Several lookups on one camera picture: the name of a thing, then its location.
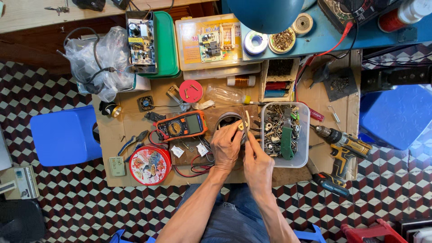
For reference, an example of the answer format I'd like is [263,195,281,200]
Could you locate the small green circuit board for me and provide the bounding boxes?
[197,32,224,63]

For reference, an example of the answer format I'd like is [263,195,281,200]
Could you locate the clear plastic bottle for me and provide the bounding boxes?
[205,84,252,105]

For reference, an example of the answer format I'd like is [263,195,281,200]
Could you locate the metal spring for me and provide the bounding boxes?
[326,105,341,124]

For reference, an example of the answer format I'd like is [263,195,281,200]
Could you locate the black clip connector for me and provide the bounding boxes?
[144,111,167,123]

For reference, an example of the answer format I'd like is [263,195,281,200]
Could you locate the power supply board metal case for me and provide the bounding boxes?
[125,10,158,74]

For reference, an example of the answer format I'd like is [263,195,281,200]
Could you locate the round tin of brass bits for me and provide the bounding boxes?
[268,27,297,55]

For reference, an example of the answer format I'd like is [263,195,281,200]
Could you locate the beige empty spool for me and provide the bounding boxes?
[290,12,314,37]

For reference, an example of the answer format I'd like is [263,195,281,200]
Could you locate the black gold flashlight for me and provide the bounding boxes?
[99,101,122,118]

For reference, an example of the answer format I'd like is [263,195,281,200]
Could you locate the white connector with beige wire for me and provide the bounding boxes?
[238,110,252,132]

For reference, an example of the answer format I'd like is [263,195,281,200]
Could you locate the blue seat under person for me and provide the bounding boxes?
[109,224,326,243]

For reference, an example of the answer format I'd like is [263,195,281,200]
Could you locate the red multimeter leads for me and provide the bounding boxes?
[148,130,216,178]

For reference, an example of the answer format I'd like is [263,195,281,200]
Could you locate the bent metal bracket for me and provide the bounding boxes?
[165,85,183,106]

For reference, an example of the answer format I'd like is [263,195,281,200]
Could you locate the red round lid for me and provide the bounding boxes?
[178,79,204,103]

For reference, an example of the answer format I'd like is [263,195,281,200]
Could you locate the blue handled pliers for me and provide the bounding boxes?
[117,130,149,157]

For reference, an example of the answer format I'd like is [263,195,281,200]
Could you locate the small copper wound transformer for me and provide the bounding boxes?
[219,22,236,51]

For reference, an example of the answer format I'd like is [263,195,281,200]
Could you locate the blue lamp shade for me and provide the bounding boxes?
[225,0,306,34]

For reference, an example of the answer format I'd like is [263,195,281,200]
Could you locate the bunch of keys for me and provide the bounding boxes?
[43,4,70,16]

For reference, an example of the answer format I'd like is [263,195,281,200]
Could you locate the white plastic bottle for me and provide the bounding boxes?
[397,0,432,24]

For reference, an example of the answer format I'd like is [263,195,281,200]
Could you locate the clear box with yellow label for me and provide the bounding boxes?
[174,14,262,72]

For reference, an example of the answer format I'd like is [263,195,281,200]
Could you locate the brown wooden board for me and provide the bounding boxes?
[167,104,261,166]

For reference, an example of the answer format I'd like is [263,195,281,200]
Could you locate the black object on desk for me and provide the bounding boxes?
[71,0,106,13]

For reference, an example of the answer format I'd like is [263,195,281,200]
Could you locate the red round printed tin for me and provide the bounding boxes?
[129,145,172,186]

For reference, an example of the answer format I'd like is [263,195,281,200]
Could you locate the person's left hand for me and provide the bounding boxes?
[209,120,249,173]

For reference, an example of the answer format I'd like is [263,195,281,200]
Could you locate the clear plastic bag of cables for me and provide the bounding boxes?
[63,26,136,103]

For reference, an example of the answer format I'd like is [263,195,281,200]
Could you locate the green plastic box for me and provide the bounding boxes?
[141,11,181,79]

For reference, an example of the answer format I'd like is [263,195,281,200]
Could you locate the black metal bar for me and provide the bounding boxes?
[360,65,432,94]

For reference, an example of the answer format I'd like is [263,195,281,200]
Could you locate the wooden desk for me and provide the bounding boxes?
[0,0,218,66]

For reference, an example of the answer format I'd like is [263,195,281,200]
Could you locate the thin metal hand tool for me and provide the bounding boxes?
[241,111,251,142]

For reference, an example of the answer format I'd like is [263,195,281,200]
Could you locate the yellow black cordless drill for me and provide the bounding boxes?
[310,124,373,198]

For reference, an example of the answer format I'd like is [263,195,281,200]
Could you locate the black bag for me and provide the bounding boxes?
[0,199,47,243]

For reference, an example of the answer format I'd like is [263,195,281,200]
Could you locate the red wire spool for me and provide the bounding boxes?
[378,8,407,34]

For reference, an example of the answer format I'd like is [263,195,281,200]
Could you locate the red plastic stool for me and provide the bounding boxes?
[340,218,408,243]

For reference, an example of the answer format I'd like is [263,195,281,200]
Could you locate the small black cooling fan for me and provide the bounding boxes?
[137,95,155,112]

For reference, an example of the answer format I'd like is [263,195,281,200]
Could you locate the black analog multimeter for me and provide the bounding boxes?
[317,0,399,34]

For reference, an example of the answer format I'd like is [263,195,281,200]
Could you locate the brown cardboard sheet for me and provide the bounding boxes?
[91,50,362,188]

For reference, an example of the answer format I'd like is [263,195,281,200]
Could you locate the black sheet with metal bits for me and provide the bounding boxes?
[323,67,358,103]

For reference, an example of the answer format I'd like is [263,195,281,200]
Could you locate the person's blue jeans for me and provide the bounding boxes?
[175,184,271,243]

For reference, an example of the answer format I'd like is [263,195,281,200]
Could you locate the green utility knife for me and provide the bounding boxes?
[280,115,295,160]

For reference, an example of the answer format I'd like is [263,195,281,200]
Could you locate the copper wire spool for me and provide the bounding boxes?
[226,74,257,88]

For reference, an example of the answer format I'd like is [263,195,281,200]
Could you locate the person's right hand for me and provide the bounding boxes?
[243,130,276,195]

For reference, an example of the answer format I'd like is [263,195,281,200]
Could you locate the blue plastic stool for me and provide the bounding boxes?
[358,84,432,151]
[29,105,103,167]

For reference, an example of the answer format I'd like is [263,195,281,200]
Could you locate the orange digital multimeter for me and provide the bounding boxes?
[155,110,209,142]

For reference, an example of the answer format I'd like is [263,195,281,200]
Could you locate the solder wire spool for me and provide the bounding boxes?
[243,30,269,56]

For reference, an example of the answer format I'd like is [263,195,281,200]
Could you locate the white crumpled tissue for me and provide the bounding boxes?
[180,99,216,112]

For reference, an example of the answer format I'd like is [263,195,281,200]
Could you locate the red probe lead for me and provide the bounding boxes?
[295,22,354,102]

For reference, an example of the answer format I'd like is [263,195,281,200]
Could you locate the small white remote control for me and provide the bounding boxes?
[109,156,127,177]

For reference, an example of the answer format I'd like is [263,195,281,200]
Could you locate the clear tub of screws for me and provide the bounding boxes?
[260,101,311,169]

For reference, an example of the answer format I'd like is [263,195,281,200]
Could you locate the blue metal table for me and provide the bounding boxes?
[221,0,432,62]

